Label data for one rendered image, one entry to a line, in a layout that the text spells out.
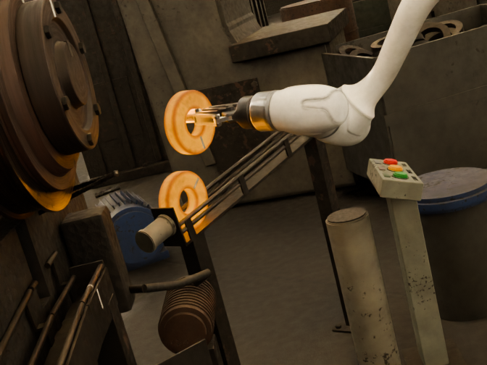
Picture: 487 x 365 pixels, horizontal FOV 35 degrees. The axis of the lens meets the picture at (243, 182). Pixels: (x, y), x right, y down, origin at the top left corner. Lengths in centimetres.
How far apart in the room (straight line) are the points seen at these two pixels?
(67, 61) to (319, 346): 152
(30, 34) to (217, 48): 280
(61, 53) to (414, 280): 125
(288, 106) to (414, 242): 72
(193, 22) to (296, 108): 252
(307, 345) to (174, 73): 197
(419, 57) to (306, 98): 188
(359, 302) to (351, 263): 12
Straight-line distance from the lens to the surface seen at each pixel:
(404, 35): 165
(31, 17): 137
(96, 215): 171
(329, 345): 262
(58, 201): 146
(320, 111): 161
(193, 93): 187
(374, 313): 221
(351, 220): 211
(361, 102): 175
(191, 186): 198
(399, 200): 216
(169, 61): 416
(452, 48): 355
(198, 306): 181
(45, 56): 132
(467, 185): 250
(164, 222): 190
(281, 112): 165
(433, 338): 233
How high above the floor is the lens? 121
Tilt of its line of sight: 15 degrees down
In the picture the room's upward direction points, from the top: 14 degrees counter-clockwise
